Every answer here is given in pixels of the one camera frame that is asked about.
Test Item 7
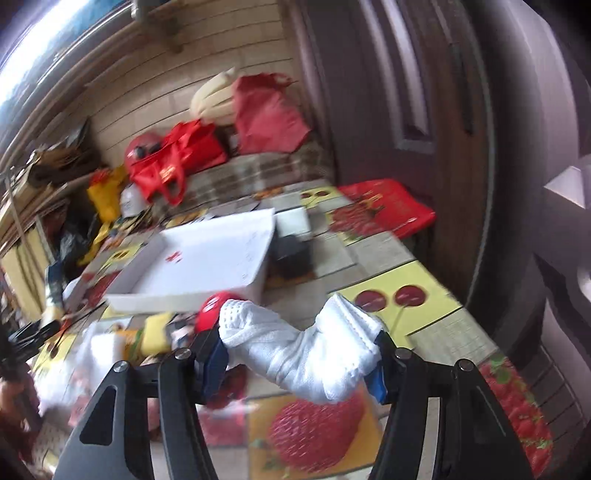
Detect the red plush ball with face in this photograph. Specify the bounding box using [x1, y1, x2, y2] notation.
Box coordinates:
[194, 291, 243, 334]

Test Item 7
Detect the white knitted cloth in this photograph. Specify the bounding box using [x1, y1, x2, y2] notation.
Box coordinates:
[218, 293, 385, 404]

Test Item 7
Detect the black plastic bag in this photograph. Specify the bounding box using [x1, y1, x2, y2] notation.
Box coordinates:
[59, 230, 91, 274]

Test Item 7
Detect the white foam tray box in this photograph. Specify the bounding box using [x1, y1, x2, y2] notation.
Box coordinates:
[68, 208, 278, 315]

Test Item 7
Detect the white helmet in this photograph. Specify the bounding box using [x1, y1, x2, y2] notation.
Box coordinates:
[120, 183, 149, 218]

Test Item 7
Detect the red plastic bag with print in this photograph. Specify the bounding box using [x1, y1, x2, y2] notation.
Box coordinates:
[339, 179, 437, 239]

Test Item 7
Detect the yellow shopping bag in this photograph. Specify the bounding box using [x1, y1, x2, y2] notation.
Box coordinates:
[87, 165, 127, 224]

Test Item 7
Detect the grey small box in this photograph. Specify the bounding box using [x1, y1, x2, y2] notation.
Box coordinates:
[270, 207, 312, 280]

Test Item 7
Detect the wooden shelf with clutter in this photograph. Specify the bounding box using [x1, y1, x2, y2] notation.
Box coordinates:
[1, 117, 107, 241]

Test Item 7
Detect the red helmet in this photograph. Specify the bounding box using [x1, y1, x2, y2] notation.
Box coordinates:
[123, 130, 163, 173]

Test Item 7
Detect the plaid blanket covered bench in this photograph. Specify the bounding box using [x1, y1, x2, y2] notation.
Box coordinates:
[182, 140, 335, 206]

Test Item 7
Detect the dark brown door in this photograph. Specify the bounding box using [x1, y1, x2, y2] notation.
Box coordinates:
[284, 1, 590, 331]

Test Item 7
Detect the cream foam roll bundle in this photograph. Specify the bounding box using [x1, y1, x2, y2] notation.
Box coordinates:
[189, 67, 238, 126]

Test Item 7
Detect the dark red fabric bag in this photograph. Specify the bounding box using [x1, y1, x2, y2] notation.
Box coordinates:
[232, 73, 311, 155]

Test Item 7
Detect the red tote bag with handles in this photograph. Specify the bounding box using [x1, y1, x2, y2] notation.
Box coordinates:
[127, 120, 228, 206]

